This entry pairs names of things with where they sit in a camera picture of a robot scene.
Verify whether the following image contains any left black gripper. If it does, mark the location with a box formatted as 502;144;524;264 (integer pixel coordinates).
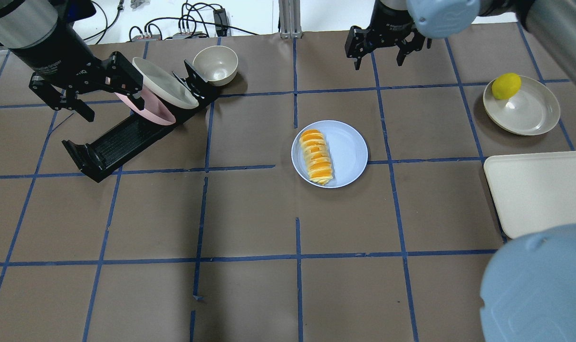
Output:
29;51;143;123

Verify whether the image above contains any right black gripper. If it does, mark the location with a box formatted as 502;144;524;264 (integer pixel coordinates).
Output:
345;5;433;71

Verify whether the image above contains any blue plate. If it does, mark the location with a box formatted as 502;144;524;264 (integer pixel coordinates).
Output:
290;120;369;189

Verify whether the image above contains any cream plate in rack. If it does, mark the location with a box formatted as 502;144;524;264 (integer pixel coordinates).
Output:
132;57;199;110

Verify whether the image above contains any pink plate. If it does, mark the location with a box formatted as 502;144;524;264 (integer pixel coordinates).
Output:
115;87;176;126

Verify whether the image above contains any cream plate with lemon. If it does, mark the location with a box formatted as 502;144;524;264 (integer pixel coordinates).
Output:
483;75;561;136

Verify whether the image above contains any black dish rack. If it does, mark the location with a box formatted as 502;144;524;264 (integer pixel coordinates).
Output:
62;61;220;182

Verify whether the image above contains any cream bowl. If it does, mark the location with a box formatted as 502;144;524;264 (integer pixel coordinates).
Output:
192;46;239;86

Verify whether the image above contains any yellow lemon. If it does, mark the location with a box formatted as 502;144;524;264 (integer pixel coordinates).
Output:
491;72;522;100

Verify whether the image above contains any black power adapter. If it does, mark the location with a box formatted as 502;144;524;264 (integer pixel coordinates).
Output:
213;9;229;37

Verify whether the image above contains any white tray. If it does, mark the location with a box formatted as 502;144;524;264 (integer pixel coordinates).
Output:
483;151;576;239

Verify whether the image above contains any aluminium frame post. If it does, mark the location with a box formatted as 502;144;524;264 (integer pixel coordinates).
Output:
278;0;303;39

